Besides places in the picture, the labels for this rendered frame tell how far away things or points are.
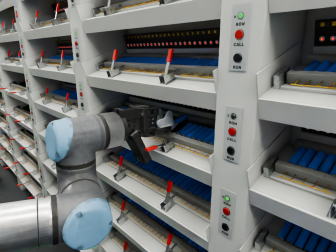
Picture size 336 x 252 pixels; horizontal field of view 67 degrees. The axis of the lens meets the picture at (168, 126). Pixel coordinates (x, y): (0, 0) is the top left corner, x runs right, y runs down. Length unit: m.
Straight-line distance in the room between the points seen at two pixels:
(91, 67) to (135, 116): 0.42
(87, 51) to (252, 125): 0.71
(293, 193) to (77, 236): 0.42
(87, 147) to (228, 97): 0.33
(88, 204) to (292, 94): 0.42
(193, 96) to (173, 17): 0.20
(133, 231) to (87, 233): 0.57
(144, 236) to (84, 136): 0.56
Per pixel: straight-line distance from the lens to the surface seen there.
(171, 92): 0.67
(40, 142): 1.78
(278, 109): 0.51
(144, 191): 0.92
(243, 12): 0.54
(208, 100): 0.60
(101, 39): 1.08
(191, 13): 0.63
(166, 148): 0.73
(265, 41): 0.53
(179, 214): 0.81
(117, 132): 0.63
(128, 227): 1.09
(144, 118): 0.68
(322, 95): 0.52
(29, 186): 2.42
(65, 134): 0.58
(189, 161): 0.68
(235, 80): 0.54
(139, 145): 0.70
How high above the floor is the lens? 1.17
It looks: 16 degrees down
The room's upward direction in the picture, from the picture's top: straight up
